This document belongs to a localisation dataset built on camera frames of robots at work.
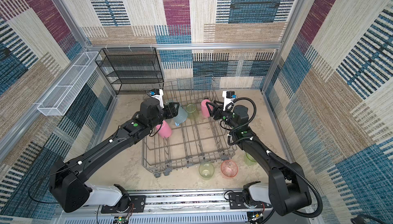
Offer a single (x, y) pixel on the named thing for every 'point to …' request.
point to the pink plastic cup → (205, 111)
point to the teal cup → (182, 115)
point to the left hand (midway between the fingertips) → (175, 102)
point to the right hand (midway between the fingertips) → (209, 104)
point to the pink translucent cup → (228, 169)
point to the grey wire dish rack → (197, 136)
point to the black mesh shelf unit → (131, 69)
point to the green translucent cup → (192, 113)
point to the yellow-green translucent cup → (206, 170)
